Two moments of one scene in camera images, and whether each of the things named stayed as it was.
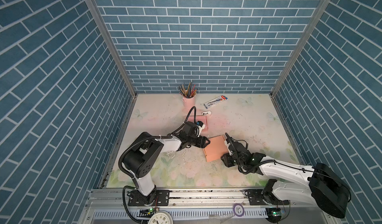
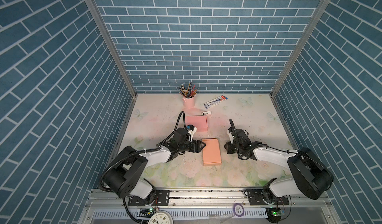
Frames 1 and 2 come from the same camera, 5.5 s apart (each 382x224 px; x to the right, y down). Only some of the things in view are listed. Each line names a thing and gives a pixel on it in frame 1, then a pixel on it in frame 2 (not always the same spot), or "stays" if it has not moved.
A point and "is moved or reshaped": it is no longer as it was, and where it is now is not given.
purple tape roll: [234, 207] stays
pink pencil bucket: [189, 102] stays
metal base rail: [107, 205] stays
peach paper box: [216, 148] is moved or reshaped
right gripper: [226, 160] -> [228, 148]
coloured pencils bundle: [190, 92] stays
